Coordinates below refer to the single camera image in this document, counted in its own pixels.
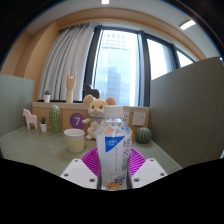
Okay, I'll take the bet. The white wall outlet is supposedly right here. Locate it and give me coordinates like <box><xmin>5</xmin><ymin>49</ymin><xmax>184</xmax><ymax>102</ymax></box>
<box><xmin>132</xmin><ymin>111</ymin><xmax>147</xmax><ymax>127</ymax></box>
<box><xmin>121</xmin><ymin>112</ymin><xmax>131</xmax><ymax>127</ymax></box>

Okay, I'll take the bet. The round purple number sign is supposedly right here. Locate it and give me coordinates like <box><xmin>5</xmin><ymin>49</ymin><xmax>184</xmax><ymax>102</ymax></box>
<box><xmin>69</xmin><ymin>112</ymin><xmax>86</xmax><ymax>130</ymax></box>

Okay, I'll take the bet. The round green cactus figure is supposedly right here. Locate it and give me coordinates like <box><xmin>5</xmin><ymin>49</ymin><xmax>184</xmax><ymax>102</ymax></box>
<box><xmin>134</xmin><ymin>126</ymin><xmax>153</xmax><ymax>145</ymax></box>

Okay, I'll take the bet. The pink toy horse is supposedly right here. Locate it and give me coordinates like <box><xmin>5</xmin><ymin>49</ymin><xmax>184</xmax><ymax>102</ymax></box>
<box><xmin>22</xmin><ymin>108</ymin><xmax>39</xmax><ymax>131</ymax></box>

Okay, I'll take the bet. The small potted plant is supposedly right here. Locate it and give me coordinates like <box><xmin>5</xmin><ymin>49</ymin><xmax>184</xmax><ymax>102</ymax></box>
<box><xmin>39</xmin><ymin>116</ymin><xmax>48</xmax><ymax>132</ymax></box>
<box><xmin>43</xmin><ymin>89</ymin><xmax>52</xmax><ymax>103</ymax></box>

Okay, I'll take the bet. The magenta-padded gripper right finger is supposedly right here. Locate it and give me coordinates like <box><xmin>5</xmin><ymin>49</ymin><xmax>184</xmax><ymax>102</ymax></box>
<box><xmin>128</xmin><ymin>147</ymin><xmax>168</xmax><ymax>189</ymax></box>

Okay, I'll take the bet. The plush mouse toy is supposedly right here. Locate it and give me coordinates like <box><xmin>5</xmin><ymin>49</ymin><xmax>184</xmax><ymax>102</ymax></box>
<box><xmin>81</xmin><ymin>94</ymin><xmax>117</xmax><ymax>141</ymax></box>

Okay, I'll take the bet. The wooden desk ledge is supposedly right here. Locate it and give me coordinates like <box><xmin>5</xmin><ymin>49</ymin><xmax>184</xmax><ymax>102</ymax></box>
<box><xmin>31</xmin><ymin>101</ymin><xmax>150</xmax><ymax>134</ymax></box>

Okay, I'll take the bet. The grey-green desk partition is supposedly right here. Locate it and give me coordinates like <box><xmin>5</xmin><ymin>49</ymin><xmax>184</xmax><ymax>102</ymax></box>
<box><xmin>148</xmin><ymin>56</ymin><xmax>224</xmax><ymax>169</ymax></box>
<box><xmin>0</xmin><ymin>73</ymin><xmax>35</xmax><ymax>138</ymax></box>

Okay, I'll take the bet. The black cat figure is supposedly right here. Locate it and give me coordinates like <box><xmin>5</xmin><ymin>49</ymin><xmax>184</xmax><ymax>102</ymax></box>
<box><xmin>82</xmin><ymin>83</ymin><xmax>101</xmax><ymax>100</ymax></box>

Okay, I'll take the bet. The tall green cactus figure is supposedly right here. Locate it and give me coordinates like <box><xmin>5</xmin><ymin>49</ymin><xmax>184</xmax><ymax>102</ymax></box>
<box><xmin>48</xmin><ymin>104</ymin><xmax>63</xmax><ymax>134</ymax></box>

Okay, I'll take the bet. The pale yellow cup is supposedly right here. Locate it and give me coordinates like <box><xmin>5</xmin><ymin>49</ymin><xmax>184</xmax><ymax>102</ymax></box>
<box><xmin>63</xmin><ymin>128</ymin><xmax>86</xmax><ymax>154</ymax></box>

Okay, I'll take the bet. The grey window curtain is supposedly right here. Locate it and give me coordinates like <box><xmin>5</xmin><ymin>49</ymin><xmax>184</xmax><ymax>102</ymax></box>
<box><xmin>37</xmin><ymin>22</ymin><xmax>96</xmax><ymax>103</ymax></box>

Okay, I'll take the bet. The wooden hand figure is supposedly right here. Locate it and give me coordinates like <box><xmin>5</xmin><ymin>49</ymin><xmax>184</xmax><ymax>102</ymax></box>
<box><xmin>65</xmin><ymin>69</ymin><xmax>78</xmax><ymax>104</ymax></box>

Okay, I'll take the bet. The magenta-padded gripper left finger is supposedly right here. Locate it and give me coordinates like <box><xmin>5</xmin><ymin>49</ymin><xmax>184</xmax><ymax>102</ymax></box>
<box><xmin>59</xmin><ymin>148</ymin><xmax>99</xmax><ymax>189</ymax></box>

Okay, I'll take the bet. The clear plastic water bottle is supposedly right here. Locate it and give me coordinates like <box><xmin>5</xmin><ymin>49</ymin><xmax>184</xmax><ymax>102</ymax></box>
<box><xmin>95</xmin><ymin>105</ymin><xmax>133</xmax><ymax>192</ymax></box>

